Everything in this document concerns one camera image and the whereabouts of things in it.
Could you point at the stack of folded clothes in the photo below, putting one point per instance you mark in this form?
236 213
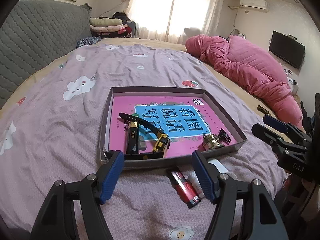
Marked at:
119 25

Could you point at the black yellow wrist watch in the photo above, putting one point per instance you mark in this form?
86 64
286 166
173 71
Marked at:
143 140

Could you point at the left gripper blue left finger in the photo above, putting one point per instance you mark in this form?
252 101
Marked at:
56 218

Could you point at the pink and blue book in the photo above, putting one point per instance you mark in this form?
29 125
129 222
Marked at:
184 119

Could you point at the pink quilted duvet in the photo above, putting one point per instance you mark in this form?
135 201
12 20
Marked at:
250 67

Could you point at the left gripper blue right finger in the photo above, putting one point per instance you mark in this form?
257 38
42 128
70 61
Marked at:
260 218

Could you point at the white ribbed jar lid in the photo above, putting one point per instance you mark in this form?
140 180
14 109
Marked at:
232 175

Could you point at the white sheer curtain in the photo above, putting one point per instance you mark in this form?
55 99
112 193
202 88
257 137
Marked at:
166 20

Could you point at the brass metal fitting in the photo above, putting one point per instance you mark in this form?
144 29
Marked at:
211 142

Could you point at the red black lighter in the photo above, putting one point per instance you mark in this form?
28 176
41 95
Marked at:
183 188

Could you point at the grey quilted headboard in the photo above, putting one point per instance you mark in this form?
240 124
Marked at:
34 34

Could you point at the grey cardboard box tray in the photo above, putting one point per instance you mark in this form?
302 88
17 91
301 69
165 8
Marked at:
106 153

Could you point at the purple patterned bed sheet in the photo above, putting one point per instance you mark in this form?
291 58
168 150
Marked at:
143 206

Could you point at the white wall air conditioner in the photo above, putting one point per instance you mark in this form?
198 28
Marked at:
256 4

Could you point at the black flat television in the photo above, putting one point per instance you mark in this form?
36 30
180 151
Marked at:
288 49

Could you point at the white pill bottle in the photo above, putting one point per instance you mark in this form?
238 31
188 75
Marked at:
196 184

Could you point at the white earbuds case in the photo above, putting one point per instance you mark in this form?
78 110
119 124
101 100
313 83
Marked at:
218 165

